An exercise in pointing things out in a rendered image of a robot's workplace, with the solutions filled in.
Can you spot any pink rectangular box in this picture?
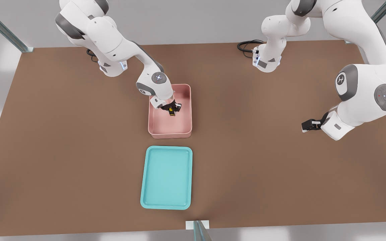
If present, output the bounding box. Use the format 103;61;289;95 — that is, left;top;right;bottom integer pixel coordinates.
148;84;193;140

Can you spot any pale blue-green tray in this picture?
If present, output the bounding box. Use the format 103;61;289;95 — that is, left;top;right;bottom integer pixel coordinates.
140;145;193;211

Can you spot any black cable loop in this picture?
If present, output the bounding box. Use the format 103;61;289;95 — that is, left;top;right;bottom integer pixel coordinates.
86;48;100;63
237;39;265;60

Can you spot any silver frame post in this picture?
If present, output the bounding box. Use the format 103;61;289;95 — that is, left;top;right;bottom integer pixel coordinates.
185;220;213;241
0;3;35;54
345;0;386;45

